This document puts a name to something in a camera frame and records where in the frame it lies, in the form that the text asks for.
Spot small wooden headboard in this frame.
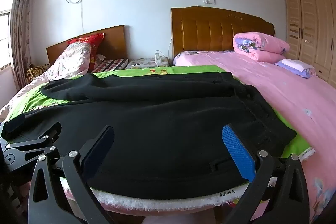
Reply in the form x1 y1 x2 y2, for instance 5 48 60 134
45 25 129 64

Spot large wooden headboard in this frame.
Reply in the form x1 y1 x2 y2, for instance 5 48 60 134
171 6 276 59

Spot pink patterned curtain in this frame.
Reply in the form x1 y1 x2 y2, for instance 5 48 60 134
9 0 38 85

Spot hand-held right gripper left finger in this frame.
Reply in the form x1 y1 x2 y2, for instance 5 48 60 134
28 125 116 224

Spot window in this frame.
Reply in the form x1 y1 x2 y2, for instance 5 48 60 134
0 0 13 72

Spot green printed cloth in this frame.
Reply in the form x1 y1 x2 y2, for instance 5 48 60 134
5 65 315 212

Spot tiger print blanket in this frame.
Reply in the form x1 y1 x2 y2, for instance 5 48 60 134
26 64 50 85

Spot red floral pillow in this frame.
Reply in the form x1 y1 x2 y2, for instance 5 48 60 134
67 33 105 72

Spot purple pillow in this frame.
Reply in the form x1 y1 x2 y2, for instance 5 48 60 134
274 58 317 79

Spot nightstand with floral cover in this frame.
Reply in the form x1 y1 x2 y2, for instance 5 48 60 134
125 57 171 69

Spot black pants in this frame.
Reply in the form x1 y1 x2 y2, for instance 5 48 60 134
5 72 297 200

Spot light wooden wardrobe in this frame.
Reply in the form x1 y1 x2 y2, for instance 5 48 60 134
283 0 336 84

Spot folded pink quilt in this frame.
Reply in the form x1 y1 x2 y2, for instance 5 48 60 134
232 32 290 63

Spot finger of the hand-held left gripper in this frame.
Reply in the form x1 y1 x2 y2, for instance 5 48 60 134
0 113 26 142
0 122 63 173

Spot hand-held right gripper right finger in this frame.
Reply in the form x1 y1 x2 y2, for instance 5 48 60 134
221 124 310 224

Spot checkered bed sheet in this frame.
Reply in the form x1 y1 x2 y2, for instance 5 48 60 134
91 57 129 73

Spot pink white floral quilt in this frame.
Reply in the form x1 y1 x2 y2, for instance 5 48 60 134
0 43 92 122

